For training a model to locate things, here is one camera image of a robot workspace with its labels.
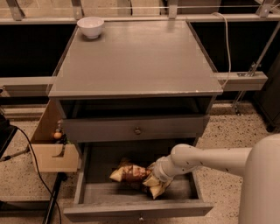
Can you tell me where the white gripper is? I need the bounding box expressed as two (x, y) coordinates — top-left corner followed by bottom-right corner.
(143, 157), (174, 187)

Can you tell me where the brown chip bag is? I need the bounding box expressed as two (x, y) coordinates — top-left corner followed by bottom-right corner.
(108, 157), (173, 200)

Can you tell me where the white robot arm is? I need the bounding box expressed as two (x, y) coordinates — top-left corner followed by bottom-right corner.
(143, 134), (280, 224)

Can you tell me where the closed grey top drawer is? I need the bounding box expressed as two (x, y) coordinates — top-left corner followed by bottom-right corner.
(62, 115), (209, 143)

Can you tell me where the open grey middle drawer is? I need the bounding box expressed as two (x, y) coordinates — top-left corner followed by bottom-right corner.
(64, 140), (213, 222)

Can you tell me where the grey wooden drawer cabinet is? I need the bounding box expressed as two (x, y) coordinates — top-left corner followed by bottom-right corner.
(48, 20), (224, 147)

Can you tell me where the black stand leg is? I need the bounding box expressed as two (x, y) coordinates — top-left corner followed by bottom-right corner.
(42, 172), (67, 224)

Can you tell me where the small orange ball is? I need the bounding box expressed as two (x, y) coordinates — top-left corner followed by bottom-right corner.
(53, 132), (62, 139)

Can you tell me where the light wooden box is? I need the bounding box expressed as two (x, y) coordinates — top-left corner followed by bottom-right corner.
(31, 101), (80, 172)

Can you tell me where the dark cabinet at right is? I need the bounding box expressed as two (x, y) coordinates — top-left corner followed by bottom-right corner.
(254, 53), (280, 132)

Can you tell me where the grey metal railing beam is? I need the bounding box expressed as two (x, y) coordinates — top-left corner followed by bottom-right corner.
(214, 72), (268, 91)

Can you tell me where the white ceramic bowl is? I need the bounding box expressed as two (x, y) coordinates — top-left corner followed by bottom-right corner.
(77, 17), (104, 39)

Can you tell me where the black cable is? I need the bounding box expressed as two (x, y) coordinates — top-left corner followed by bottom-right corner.
(10, 124), (63, 224)

